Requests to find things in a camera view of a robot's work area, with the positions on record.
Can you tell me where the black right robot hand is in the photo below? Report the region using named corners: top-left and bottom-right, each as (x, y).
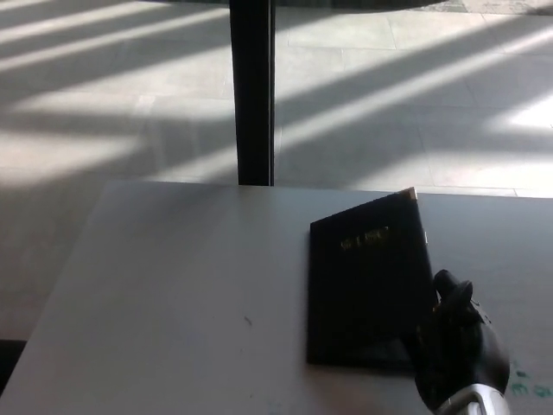
top-left (413, 269), bottom-right (512, 410)

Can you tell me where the black vertical window post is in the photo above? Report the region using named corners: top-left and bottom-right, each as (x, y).
top-left (228, 0), bottom-right (277, 188)

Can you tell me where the black USC diary folder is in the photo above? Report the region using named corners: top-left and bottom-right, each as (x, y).
top-left (305, 187), bottom-right (435, 372)

